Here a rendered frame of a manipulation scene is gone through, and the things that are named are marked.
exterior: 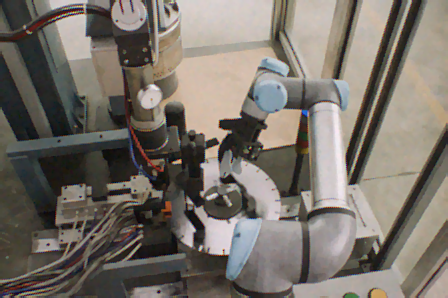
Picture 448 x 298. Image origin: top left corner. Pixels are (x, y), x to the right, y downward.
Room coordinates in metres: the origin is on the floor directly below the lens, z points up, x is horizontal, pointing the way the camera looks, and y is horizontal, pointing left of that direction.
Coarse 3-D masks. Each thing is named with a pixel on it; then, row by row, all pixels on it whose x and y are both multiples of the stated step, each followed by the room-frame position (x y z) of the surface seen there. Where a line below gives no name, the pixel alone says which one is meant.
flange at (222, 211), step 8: (208, 192) 0.76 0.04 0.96; (216, 192) 0.75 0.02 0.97; (232, 192) 0.76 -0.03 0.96; (208, 200) 0.73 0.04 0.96; (216, 200) 0.72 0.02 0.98; (224, 200) 0.72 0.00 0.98; (232, 200) 0.73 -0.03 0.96; (240, 200) 0.73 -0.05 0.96; (208, 208) 0.70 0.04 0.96; (216, 208) 0.70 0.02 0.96; (224, 208) 0.70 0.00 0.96; (232, 208) 0.70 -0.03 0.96; (240, 208) 0.71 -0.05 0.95; (216, 216) 0.68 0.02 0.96; (224, 216) 0.68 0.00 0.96
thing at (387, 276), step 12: (348, 276) 0.53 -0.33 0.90; (360, 276) 0.53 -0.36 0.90; (372, 276) 0.53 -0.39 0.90; (384, 276) 0.53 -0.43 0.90; (300, 288) 0.50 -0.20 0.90; (312, 288) 0.50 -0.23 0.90; (324, 288) 0.50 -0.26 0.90; (336, 288) 0.50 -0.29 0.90; (348, 288) 0.50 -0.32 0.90; (360, 288) 0.50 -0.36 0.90; (372, 288) 0.50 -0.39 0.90; (384, 288) 0.49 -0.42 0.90; (396, 288) 0.49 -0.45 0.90
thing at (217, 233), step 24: (216, 168) 0.85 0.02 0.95; (168, 192) 0.76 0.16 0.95; (240, 192) 0.76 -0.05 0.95; (264, 192) 0.76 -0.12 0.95; (168, 216) 0.68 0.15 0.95; (192, 216) 0.68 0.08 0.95; (240, 216) 0.68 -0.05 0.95; (264, 216) 0.68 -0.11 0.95; (192, 240) 0.61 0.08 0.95; (216, 240) 0.61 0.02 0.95
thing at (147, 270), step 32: (160, 96) 0.66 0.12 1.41; (160, 128) 0.69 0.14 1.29; (160, 160) 0.67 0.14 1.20; (160, 224) 0.69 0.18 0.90; (32, 256) 0.66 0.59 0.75; (160, 256) 0.53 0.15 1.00; (192, 256) 0.61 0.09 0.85; (224, 256) 0.61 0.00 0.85; (64, 288) 0.56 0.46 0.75; (96, 288) 0.49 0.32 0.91; (128, 288) 0.56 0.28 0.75; (160, 288) 0.56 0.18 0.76; (192, 288) 0.53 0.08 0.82; (224, 288) 0.53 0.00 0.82
